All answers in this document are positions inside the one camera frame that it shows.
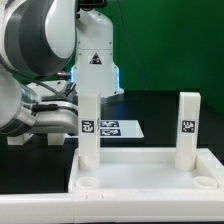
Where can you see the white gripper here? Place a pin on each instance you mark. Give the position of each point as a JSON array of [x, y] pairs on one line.
[[55, 117]]

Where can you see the white desk top tray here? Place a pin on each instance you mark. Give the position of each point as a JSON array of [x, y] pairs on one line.
[[144, 168]]

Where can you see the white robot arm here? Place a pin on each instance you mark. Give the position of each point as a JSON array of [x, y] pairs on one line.
[[40, 37]]

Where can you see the fiducial marker sheet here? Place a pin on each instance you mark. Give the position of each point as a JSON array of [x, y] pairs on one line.
[[113, 128]]

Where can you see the white front rail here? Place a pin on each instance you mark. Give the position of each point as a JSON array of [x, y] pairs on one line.
[[80, 207]]

